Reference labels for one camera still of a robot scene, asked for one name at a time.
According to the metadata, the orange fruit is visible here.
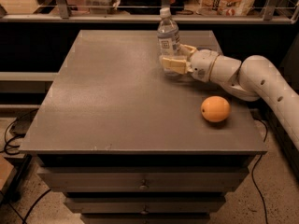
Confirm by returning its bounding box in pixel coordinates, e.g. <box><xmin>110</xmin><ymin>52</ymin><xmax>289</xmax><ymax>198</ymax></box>
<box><xmin>200</xmin><ymin>96</ymin><xmax>231</xmax><ymax>122</ymax></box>

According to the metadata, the grey power box floor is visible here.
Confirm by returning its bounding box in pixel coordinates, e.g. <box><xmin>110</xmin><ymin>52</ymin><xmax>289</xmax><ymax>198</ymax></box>
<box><xmin>9</xmin><ymin>110</ymin><xmax>37</xmax><ymax>135</ymax></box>

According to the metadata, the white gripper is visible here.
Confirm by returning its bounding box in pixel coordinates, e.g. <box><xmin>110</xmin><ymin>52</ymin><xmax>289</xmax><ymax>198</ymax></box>
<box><xmin>161</xmin><ymin>44</ymin><xmax>219</xmax><ymax>82</ymax></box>

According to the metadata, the black cloth bag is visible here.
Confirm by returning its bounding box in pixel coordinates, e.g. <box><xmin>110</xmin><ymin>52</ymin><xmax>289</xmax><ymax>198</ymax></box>
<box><xmin>118</xmin><ymin>0</ymin><xmax>162</xmax><ymax>15</ymax></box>

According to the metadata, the black cables left floor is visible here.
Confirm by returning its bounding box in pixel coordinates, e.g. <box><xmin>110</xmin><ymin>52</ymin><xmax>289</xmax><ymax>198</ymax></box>
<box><xmin>0</xmin><ymin>109</ymin><xmax>52</xmax><ymax>224</ymax></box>

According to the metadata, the clear plastic water bottle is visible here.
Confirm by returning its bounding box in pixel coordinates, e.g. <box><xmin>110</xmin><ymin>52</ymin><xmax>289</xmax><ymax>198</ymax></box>
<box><xmin>156</xmin><ymin>7</ymin><xmax>183</xmax><ymax>78</ymax></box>

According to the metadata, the metal railing shelf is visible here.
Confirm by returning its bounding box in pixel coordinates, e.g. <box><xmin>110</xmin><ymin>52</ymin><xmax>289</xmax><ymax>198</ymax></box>
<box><xmin>0</xmin><ymin>0</ymin><xmax>299</xmax><ymax>24</ymax></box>

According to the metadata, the top drawer round knob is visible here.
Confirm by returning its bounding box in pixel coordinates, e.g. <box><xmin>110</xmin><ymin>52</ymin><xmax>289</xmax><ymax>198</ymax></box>
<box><xmin>139</xmin><ymin>179</ymin><xmax>149</xmax><ymax>190</ymax></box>

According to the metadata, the black cable right floor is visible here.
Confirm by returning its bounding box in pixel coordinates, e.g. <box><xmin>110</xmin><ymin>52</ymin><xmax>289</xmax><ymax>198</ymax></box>
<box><xmin>250</xmin><ymin>119</ymin><xmax>270</xmax><ymax>224</ymax></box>

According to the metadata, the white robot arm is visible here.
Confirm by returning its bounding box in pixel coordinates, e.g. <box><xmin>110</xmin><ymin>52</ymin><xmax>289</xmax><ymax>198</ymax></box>
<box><xmin>160</xmin><ymin>45</ymin><xmax>299</xmax><ymax>148</ymax></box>

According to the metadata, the grey drawer cabinet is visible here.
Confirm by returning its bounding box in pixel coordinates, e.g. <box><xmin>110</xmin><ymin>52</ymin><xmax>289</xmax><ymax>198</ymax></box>
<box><xmin>21</xmin><ymin>31</ymin><xmax>266</xmax><ymax>224</ymax></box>

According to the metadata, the drawer round knob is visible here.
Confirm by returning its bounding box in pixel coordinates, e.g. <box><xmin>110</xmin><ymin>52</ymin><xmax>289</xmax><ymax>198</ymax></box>
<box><xmin>140</xmin><ymin>205</ymin><xmax>149</xmax><ymax>215</ymax></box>
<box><xmin>139</xmin><ymin>179</ymin><xmax>149</xmax><ymax>190</ymax></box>

